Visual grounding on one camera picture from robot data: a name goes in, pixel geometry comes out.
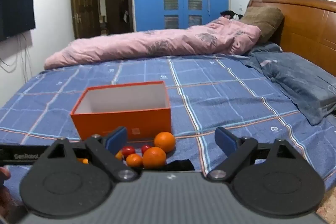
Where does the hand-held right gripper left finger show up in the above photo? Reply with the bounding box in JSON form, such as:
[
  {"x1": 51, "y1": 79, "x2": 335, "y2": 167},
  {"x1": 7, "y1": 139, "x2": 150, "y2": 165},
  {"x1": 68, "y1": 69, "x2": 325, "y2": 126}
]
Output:
[{"x1": 47, "y1": 126, "x2": 139, "y2": 182}]

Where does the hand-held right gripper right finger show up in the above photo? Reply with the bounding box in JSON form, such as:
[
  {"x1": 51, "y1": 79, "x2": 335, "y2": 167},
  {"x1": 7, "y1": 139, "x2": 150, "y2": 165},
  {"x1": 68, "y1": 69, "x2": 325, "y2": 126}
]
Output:
[{"x1": 206, "y1": 126, "x2": 293, "y2": 182}]

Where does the orange cardboard box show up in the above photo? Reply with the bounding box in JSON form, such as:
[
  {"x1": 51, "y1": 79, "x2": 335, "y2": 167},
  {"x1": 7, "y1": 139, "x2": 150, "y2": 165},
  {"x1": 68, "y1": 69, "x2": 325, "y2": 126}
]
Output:
[{"x1": 70, "y1": 81, "x2": 172, "y2": 141}]

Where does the large orange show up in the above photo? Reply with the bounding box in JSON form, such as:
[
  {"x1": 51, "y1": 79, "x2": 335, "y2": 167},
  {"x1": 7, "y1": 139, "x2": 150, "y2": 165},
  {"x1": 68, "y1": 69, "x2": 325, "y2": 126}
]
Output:
[
  {"x1": 154, "y1": 132, "x2": 176, "y2": 153},
  {"x1": 142, "y1": 147, "x2": 167, "y2": 169}
]

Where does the person's left hand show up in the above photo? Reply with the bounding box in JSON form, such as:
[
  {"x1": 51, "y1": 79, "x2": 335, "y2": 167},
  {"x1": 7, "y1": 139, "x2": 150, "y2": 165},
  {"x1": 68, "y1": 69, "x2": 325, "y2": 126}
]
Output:
[{"x1": 0, "y1": 167, "x2": 12, "y2": 210}]

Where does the blue plaid bed sheet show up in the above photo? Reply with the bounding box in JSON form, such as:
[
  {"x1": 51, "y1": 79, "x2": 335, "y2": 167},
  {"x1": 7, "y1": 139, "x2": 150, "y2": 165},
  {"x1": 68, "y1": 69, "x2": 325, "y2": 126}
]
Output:
[{"x1": 0, "y1": 53, "x2": 336, "y2": 203}]

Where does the grey-blue pillow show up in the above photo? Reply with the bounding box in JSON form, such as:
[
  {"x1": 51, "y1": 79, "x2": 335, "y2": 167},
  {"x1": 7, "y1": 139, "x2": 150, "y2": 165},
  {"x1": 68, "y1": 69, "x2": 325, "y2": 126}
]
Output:
[{"x1": 240, "y1": 43, "x2": 336, "y2": 126}]

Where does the pink printed quilt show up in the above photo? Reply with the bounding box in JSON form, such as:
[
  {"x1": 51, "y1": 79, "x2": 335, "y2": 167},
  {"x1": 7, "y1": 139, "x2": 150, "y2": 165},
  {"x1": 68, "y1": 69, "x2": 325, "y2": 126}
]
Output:
[{"x1": 43, "y1": 16, "x2": 262, "y2": 70}]

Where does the brown pillow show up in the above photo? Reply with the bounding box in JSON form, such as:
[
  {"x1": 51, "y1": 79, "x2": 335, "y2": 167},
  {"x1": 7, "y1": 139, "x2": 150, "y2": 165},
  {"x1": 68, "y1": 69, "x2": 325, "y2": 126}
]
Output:
[{"x1": 239, "y1": 6, "x2": 284, "y2": 44}]

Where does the black clothing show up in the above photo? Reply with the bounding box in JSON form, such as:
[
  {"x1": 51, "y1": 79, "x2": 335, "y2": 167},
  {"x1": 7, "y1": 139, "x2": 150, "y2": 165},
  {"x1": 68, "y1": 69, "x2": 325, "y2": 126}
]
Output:
[{"x1": 220, "y1": 11, "x2": 244, "y2": 21}]

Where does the wooden headboard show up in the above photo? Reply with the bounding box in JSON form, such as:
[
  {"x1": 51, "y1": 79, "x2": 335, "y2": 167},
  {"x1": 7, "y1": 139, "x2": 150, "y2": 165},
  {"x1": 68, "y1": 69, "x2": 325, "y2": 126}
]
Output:
[{"x1": 247, "y1": 0, "x2": 336, "y2": 83}]

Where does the hanging black cable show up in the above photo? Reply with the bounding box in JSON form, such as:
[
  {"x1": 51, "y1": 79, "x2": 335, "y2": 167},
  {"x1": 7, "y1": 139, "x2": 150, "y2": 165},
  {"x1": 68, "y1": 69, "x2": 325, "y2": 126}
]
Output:
[
  {"x1": 21, "y1": 31, "x2": 33, "y2": 83},
  {"x1": 0, "y1": 39, "x2": 21, "y2": 73}
]

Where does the black wall television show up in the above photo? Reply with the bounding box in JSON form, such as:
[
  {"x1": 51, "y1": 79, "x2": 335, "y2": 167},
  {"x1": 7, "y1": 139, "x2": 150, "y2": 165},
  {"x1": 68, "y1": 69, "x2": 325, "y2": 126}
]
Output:
[{"x1": 0, "y1": 0, "x2": 36, "y2": 42}]

